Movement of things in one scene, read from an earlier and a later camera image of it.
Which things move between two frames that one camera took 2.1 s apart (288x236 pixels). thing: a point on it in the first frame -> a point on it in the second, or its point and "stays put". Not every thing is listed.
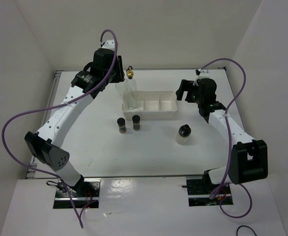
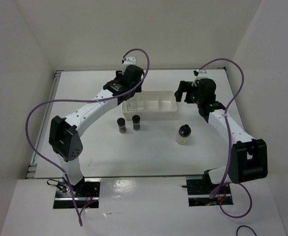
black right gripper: x=185 y=85 stays put
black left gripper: x=118 y=64 -> x=118 y=73
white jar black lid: x=184 y=131 stays put
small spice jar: x=121 y=122 stays put
